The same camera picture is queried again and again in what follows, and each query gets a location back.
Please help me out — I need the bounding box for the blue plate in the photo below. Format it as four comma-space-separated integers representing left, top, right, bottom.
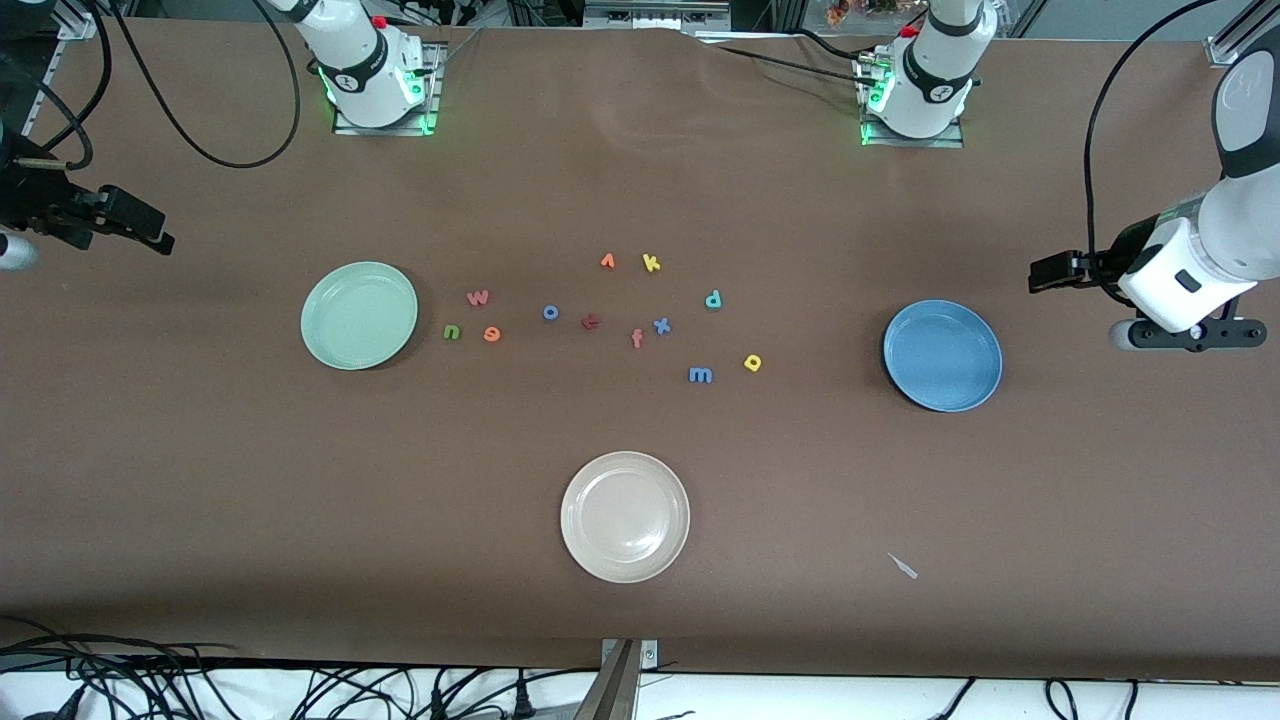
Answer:
882, 299, 1004, 414

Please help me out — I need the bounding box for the green plate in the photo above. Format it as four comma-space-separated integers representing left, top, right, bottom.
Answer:
301, 261, 419, 372

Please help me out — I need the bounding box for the orange decorative object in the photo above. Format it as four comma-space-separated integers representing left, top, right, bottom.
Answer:
825, 0, 906, 26

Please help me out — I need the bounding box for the brown table cover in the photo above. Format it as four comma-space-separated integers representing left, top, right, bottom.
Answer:
0, 15, 1280, 681

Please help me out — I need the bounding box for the metal background fixture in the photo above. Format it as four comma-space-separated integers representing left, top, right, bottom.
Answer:
583, 0, 733, 33

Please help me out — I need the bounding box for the beige plate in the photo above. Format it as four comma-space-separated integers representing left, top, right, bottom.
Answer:
560, 451, 692, 585

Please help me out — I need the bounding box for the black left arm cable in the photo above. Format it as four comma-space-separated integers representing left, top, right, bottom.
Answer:
1085, 0, 1216, 259

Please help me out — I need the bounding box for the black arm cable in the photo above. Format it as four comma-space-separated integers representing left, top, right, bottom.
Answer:
100, 0, 303, 169
1085, 0, 1216, 259

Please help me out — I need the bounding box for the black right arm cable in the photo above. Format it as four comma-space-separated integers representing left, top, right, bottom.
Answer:
100, 0, 303, 169

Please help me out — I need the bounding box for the aluminium frame post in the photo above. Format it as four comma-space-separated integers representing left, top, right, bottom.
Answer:
1205, 0, 1280, 66
55, 0, 101, 41

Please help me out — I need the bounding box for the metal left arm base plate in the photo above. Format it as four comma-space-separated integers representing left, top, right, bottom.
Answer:
860, 55, 966, 149

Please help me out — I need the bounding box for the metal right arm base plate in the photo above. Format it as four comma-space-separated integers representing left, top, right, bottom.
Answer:
333, 45, 441, 136

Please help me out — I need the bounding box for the black power cable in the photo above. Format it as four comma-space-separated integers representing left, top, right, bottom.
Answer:
700, 28, 881, 89

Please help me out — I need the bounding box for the tangled black floor cable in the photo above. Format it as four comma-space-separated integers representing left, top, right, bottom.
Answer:
0, 615, 241, 720

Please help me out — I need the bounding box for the metal mounting bracket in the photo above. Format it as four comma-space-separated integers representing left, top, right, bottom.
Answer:
600, 638, 659, 673

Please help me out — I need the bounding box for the grey camera mount bar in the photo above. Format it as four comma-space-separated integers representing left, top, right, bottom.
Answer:
572, 640, 641, 720

